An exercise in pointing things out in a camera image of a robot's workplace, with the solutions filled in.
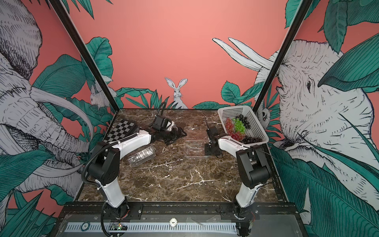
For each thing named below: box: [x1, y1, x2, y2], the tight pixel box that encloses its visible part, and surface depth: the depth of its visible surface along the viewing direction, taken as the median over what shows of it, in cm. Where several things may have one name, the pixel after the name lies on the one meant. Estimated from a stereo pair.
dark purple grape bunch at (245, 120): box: [235, 113, 252, 130], surface depth 110 cm
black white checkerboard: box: [103, 118, 136, 144], surface depth 105 cm
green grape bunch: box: [232, 117, 246, 134], surface depth 106 cm
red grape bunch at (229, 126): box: [225, 117, 235, 136], surface depth 109 cm
